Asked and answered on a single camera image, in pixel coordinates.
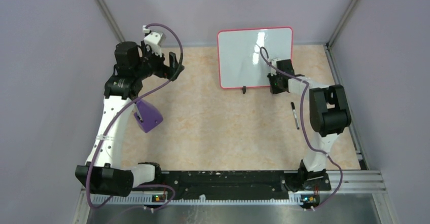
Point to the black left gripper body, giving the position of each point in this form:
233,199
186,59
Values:
152,64

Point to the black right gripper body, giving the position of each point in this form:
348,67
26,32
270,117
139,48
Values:
274,83

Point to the white whiteboard marker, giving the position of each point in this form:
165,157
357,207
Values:
295,116

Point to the red framed whiteboard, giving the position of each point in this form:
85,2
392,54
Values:
240,62

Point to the purple wedge eraser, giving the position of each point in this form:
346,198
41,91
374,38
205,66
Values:
147,116

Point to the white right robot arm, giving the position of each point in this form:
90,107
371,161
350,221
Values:
329,115

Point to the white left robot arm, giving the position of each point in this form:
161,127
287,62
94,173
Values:
101,174

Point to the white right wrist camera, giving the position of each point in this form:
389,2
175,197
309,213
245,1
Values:
276,65

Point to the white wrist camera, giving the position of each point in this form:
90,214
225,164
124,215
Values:
153,39
276,65

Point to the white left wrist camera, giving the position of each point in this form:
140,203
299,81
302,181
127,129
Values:
153,39

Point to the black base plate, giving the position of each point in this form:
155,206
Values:
235,185

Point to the white cable duct rail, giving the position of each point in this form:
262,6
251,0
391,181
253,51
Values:
153,199

